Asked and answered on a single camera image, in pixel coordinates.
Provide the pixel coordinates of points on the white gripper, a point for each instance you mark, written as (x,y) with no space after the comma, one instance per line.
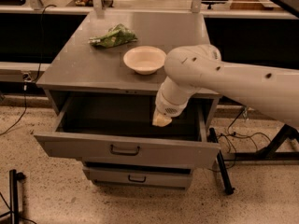
(168,107)

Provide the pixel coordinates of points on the grey top drawer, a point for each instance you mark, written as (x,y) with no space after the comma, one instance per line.
(118,129)

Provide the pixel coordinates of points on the grey drawer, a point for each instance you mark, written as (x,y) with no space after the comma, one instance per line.
(118,129)
(126,177)

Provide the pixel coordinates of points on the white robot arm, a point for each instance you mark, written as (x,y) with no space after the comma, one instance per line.
(272,91)

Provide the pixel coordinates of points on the grey drawer cabinet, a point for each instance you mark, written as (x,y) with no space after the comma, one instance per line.
(83,69)

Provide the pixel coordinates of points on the grey bottom drawer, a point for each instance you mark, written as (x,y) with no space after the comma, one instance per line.
(126,177)

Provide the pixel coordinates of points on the black stand leg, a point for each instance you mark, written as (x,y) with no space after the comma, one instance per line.
(229,190)

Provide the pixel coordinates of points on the white bowl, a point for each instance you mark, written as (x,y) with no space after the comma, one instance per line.
(144,60)

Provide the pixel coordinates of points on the green chip bag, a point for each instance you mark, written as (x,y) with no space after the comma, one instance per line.
(116,36)

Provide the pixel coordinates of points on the black stand bottom left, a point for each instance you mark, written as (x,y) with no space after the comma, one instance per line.
(14,214)

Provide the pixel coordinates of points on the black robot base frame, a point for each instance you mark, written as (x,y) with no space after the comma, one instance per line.
(270,152)

